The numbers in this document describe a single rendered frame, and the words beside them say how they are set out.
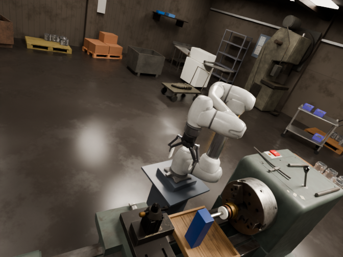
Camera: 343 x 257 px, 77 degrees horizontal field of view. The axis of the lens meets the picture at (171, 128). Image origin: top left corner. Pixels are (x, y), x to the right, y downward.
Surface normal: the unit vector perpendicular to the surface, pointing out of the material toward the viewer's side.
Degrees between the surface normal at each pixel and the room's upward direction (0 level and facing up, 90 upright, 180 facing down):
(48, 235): 0
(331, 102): 90
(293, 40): 90
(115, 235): 0
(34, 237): 0
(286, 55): 90
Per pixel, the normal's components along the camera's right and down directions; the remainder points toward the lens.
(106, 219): 0.28, -0.84
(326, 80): -0.77, 0.09
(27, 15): 0.57, 0.54
